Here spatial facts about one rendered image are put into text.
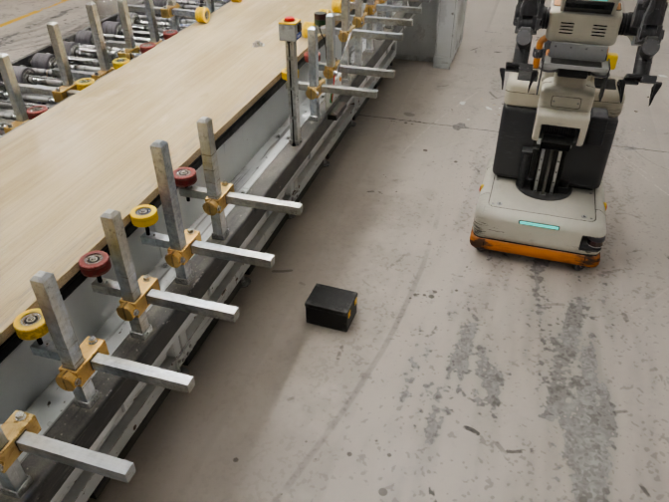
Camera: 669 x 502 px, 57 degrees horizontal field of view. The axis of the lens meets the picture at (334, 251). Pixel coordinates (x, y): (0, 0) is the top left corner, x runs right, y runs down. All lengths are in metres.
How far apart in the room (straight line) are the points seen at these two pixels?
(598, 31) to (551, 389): 1.45
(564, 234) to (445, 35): 2.88
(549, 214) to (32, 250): 2.27
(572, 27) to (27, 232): 2.15
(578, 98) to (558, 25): 0.33
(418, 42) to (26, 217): 4.33
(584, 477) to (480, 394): 0.47
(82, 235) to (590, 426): 1.91
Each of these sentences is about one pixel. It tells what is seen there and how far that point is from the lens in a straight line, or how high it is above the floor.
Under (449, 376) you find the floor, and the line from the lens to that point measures 2.60.
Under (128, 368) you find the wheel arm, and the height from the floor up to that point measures 0.83.
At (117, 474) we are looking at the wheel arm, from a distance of 1.36.
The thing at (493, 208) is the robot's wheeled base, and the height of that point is 0.28.
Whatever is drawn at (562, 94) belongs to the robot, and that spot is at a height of 0.88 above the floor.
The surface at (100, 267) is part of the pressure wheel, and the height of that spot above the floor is 0.90.
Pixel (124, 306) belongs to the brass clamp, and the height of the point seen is 0.84.
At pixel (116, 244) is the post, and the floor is 1.02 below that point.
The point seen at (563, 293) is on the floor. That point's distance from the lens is 3.13.
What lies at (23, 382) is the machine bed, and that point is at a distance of 1.81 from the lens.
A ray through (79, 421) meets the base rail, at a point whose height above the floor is 0.70.
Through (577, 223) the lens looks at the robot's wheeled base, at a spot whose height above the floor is 0.28.
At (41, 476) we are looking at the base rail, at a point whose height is 0.70.
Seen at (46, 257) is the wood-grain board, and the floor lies 0.90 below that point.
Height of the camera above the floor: 1.90
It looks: 36 degrees down
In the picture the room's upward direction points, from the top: 1 degrees counter-clockwise
